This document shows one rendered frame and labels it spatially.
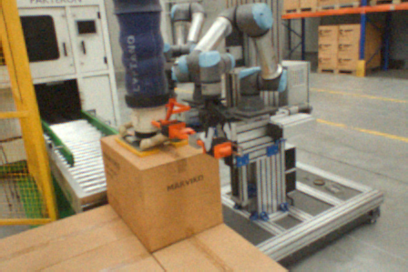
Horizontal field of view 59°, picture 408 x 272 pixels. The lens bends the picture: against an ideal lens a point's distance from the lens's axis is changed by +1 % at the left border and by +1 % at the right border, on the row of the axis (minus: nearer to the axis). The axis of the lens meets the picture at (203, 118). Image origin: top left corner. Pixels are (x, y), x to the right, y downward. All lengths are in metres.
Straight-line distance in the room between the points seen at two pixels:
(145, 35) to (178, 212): 0.83
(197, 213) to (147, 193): 0.30
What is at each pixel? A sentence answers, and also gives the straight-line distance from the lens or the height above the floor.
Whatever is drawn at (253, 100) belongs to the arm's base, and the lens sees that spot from 1.99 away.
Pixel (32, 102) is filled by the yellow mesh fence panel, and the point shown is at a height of 1.08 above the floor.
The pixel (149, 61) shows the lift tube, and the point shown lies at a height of 1.38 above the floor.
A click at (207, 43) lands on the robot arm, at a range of 1.52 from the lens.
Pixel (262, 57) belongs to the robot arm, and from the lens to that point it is 1.81.
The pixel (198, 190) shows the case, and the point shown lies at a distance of 1.74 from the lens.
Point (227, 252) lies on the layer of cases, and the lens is 1.70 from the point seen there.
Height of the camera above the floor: 1.53
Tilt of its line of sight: 15 degrees down
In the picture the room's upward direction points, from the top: 5 degrees counter-clockwise
